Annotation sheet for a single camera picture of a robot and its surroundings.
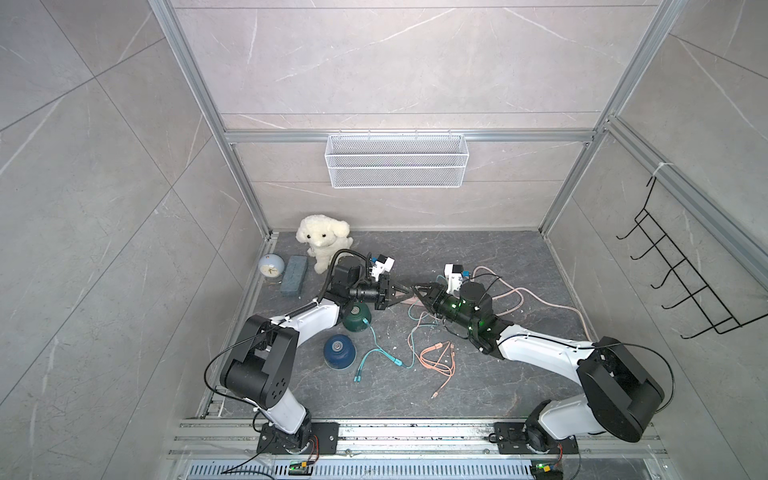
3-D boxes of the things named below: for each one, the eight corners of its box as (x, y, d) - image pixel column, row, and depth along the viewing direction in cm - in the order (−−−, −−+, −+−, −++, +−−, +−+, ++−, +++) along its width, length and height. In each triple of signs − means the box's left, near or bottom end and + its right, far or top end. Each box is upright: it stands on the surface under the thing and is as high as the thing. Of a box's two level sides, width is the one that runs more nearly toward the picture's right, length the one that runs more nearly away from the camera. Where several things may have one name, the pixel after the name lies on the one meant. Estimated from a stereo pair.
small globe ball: (266, 280, 107) (257, 265, 101) (270, 268, 111) (262, 253, 104) (285, 280, 107) (278, 265, 101) (288, 268, 111) (282, 253, 104)
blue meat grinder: (329, 374, 85) (322, 361, 77) (332, 348, 90) (326, 333, 82) (354, 374, 85) (350, 361, 77) (356, 348, 90) (353, 333, 82)
